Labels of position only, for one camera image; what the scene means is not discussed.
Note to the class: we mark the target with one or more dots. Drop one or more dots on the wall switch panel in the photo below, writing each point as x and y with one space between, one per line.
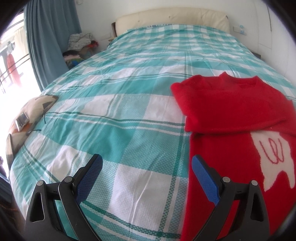
240 30

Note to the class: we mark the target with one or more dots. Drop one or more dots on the red knit sweater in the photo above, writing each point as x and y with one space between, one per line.
245 130

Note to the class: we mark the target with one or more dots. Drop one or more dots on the red garment hanging outside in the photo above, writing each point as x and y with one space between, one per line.
12 70

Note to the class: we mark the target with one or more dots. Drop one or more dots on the small silver device on pillow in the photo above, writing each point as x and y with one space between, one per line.
21 121

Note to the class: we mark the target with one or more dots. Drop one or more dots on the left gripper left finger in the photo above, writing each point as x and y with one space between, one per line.
43 221

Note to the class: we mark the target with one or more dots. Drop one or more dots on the dark wooden nightstand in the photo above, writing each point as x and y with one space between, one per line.
256 55

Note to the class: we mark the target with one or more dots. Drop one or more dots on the blue curtain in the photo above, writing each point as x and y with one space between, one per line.
49 25

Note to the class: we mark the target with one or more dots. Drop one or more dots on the patterned beige pillow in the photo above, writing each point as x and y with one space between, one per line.
35 109

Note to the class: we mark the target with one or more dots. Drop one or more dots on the white wardrobe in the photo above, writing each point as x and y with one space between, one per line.
275 44

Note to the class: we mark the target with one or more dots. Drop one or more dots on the pile of clothes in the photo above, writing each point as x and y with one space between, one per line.
80 47

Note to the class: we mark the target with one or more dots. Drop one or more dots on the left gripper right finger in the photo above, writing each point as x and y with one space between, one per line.
250 220

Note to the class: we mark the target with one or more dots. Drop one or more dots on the teal plaid bedspread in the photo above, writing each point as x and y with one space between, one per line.
119 104

